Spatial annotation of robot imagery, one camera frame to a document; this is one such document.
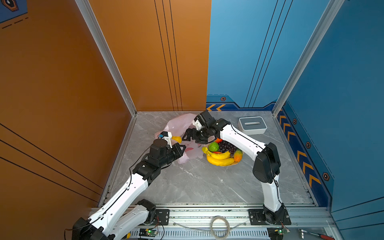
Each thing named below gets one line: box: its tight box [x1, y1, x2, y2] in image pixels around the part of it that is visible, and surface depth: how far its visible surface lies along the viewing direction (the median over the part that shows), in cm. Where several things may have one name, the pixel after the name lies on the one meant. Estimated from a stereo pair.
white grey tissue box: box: [238, 116, 268, 135], surface depth 107 cm
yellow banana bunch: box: [202, 147, 235, 167], surface depth 87 cm
